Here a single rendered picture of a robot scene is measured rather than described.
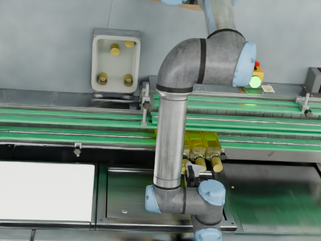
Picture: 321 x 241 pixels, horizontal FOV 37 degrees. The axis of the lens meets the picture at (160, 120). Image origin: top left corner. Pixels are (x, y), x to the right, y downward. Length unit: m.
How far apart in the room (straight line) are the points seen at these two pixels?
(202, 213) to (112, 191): 0.48
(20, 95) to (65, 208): 0.52
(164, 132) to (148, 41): 0.69
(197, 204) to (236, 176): 0.65
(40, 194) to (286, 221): 0.87
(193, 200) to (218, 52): 0.41
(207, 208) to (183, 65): 0.40
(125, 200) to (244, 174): 0.54
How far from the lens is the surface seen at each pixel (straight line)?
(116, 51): 1.82
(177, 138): 1.25
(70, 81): 1.94
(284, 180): 2.00
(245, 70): 1.21
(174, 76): 1.20
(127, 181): 1.78
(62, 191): 1.72
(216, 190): 1.32
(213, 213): 1.35
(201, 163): 1.68
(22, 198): 1.70
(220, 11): 1.39
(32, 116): 1.83
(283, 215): 1.82
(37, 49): 1.91
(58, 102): 1.88
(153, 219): 1.62
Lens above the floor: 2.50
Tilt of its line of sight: 60 degrees down
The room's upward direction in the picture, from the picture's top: 171 degrees clockwise
